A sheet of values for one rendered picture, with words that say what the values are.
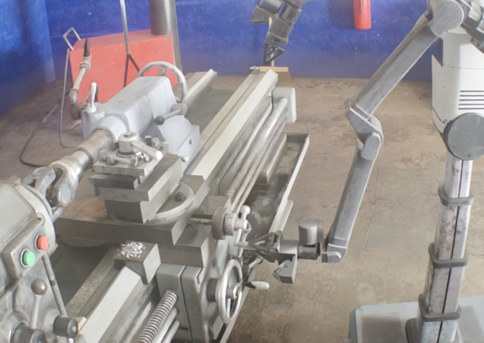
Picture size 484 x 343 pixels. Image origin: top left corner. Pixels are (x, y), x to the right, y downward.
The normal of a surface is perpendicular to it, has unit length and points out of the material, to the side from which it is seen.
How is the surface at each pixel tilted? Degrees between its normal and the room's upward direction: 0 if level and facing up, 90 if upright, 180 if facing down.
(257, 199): 0
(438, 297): 90
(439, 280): 90
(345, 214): 92
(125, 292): 36
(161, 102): 76
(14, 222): 45
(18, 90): 90
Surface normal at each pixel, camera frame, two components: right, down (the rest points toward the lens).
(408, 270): -0.07, -0.90
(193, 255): -0.26, 0.43
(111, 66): 0.09, 0.42
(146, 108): 0.96, -0.03
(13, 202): 0.63, -0.61
